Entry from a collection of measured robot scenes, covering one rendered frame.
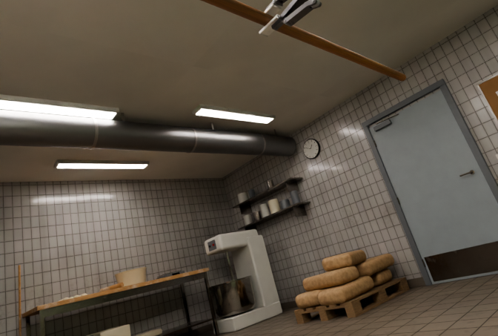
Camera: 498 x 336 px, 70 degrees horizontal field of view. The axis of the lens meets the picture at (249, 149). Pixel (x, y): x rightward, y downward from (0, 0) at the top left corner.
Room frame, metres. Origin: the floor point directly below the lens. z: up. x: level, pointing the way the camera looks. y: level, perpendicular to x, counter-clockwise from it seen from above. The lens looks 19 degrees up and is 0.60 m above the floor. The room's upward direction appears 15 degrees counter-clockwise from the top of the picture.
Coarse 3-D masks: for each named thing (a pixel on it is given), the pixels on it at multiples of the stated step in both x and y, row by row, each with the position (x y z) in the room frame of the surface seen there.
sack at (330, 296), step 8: (360, 280) 4.17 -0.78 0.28; (368, 280) 4.24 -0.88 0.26; (328, 288) 4.23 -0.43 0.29; (336, 288) 4.01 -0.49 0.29; (344, 288) 3.97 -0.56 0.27; (352, 288) 4.03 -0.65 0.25; (360, 288) 4.12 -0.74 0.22; (368, 288) 4.22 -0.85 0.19; (320, 296) 4.11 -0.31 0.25; (328, 296) 4.02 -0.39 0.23; (336, 296) 3.94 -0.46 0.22; (344, 296) 3.93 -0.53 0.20; (352, 296) 4.01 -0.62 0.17; (328, 304) 4.08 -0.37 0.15
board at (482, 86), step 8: (488, 80) 3.61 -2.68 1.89; (496, 80) 3.57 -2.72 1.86; (480, 88) 3.68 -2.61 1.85; (488, 88) 3.63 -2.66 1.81; (496, 88) 3.59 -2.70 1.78; (488, 96) 3.66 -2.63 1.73; (496, 96) 3.62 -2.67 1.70; (488, 104) 3.67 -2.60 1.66; (496, 104) 3.64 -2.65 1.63; (496, 112) 3.66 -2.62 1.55; (496, 120) 3.68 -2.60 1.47
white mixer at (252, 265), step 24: (216, 240) 5.41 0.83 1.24; (240, 240) 5.62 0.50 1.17; (240, 264) 5.92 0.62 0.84; (264, 264) 5.83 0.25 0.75; (216, 288) 5.36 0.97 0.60; (240, 288) 5.36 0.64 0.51; (264, 288) 5.75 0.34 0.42; (216, 312) 5.46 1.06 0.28; (240, 312) 5.39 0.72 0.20; (264, 312) 5.65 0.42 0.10
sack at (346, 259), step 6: (348, 252) 4.26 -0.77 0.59; (354, 252) 4.37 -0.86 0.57; (360, 252) 4.51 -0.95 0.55; (330, 258) 4.27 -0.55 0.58; (336, 258) 4.22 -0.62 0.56; (342, 258) 4.18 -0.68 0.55; (348, 258) 4.16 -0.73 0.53; (354, 258) 4.26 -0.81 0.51; (360, 258) 4.44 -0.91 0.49; (324, 264) 4.30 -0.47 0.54; (330, 264) 4.26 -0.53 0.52; (336, 264) 4.22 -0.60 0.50; (342, 264) 4.19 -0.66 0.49; (348, 264) 4.17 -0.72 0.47; (354, 264) 4.30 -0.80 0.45; (330, 270) 4.30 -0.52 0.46
